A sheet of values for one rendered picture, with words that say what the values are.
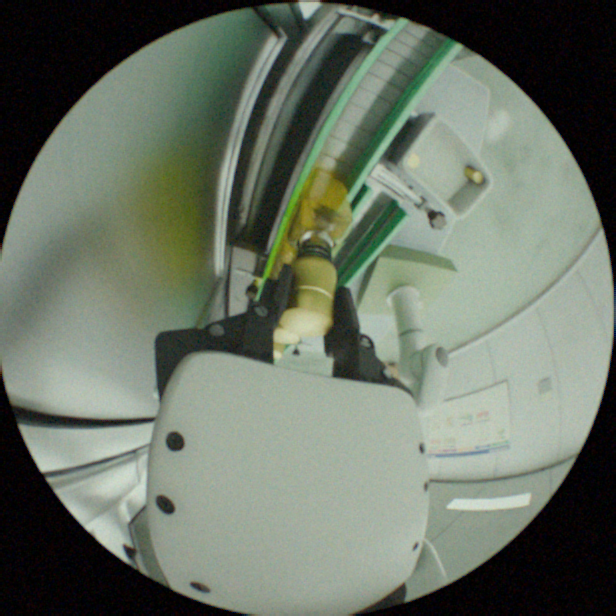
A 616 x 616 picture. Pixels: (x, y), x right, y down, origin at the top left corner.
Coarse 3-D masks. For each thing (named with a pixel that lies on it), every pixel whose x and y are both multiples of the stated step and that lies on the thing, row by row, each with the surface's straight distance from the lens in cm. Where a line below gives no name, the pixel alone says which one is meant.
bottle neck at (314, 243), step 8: (312, 232) 16; (320, 232) 16; (304, 240) 15; (312, 240) 15; (320, 240) 15; (328, 240) 15; (304, 248) 14; (312, 248) 14; (320, 248) 14; (328, 248) 15; (296, 256) 15; (304, 256) 13; (320, 256) 13; (328, 256) 14
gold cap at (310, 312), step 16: (304, 272) 11; (320, 272) 11; (304, 288) 10; (320, 288) 10; (288, 304) 10; (304, 304) 9; (320, 304) 10; (288, 320) 10; (304, 320) 10; (320, 320) 10; (304, 336) 12
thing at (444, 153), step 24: (432, 120) 44; (432, 144) 52; (456, 144) 52; (408, 168) 42; (432, 168) 52; (456, 168) 56; (480, 168) 54; (432, 192) 46; (456, 192) 58; (480, 192) 55; (456, 216) 52
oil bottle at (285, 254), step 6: (300, 198) 33; (288, 228) 23; (282, 240) 21; (282, 246) 20; (288, 246) 20; (282, 252) 20; (288, 252) 19; (294, 252) 20; (276, 258) 20; (282, 258) 19; (288, 258) 19; (294, 258) 19; (276, 264) 20; (282, 264) 19; (276, 270) 20; (276, 276) 21
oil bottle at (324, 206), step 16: (320, 176) 28; (336, 176) 33; (304, 192) 20; (320, 192) 20; (336, 192) 23; (304, 208) 16; (320, 208) 17; (336, 208) 18; (304, 224) 16; (320, 224) 16; (336, 224) 16; (352, 224) 18; (288, 240) 18; (336, 240) 17
